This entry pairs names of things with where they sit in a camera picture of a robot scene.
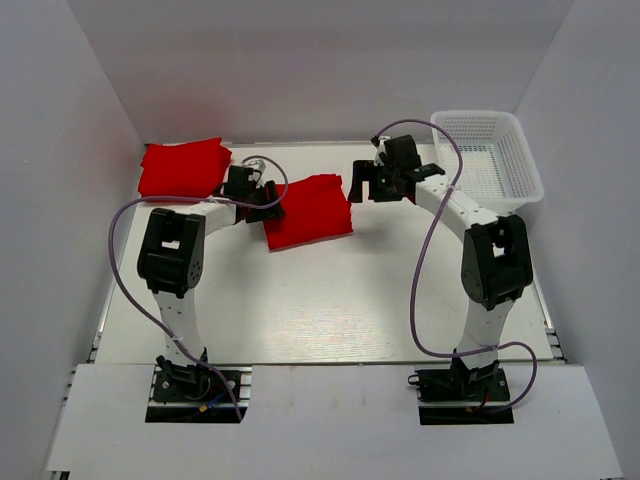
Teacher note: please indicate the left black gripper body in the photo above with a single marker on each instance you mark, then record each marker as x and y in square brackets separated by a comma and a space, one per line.
[256, 194]

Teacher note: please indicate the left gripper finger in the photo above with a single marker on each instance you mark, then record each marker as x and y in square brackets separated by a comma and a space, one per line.
[255, 215]
[275, 211]

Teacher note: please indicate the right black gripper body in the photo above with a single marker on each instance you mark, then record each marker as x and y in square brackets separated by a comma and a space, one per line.
[382, 185]

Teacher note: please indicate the red t-shirt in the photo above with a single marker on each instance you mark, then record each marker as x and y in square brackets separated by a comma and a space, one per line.
[315, 209]
[192, 169]

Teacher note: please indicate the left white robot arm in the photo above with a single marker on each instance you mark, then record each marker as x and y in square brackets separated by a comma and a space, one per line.
[171, 258]

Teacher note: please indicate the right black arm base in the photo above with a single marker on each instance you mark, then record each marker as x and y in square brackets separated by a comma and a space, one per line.
[443, 401]

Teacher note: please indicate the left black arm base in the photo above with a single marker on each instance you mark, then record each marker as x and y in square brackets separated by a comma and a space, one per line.
[195, 395]

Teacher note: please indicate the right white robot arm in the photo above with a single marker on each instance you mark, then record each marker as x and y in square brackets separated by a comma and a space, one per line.
[496, 264]

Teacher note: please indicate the folded red t-shirt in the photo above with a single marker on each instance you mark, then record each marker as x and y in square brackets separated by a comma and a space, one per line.
[192, 169]

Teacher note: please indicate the white plastic basket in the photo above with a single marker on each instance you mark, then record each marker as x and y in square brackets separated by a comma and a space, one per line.
[499, 171]

